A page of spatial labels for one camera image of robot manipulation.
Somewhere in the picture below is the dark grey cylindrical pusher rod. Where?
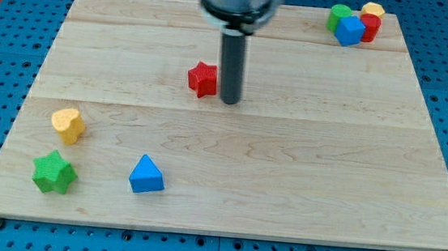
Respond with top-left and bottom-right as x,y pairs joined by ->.
220,34 -> 246,105

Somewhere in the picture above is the red star block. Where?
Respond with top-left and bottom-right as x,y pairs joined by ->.
188,61 -> 218,98

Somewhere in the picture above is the green star block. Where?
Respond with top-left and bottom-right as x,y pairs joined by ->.
32,150 -> 78,194

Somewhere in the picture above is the green cylinder block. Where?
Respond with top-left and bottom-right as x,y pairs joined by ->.
326,4 -> 352,32

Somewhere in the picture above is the blue cube block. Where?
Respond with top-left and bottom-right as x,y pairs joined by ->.
335,15 -> 366,47

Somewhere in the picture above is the light wooden board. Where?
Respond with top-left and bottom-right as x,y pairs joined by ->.
0,0 -> 448,251

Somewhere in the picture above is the red cylinder block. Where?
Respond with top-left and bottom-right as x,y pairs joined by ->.
360,14 -> 382,43

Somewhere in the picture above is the yellow hexagon block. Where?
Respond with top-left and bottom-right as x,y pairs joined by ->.
360,2 -> 386,19

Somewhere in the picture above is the blue triangle block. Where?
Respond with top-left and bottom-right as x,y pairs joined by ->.
129,155 -> 165,194

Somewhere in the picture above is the yellow heart block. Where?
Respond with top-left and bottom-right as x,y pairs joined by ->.
51,108 -> 87,145

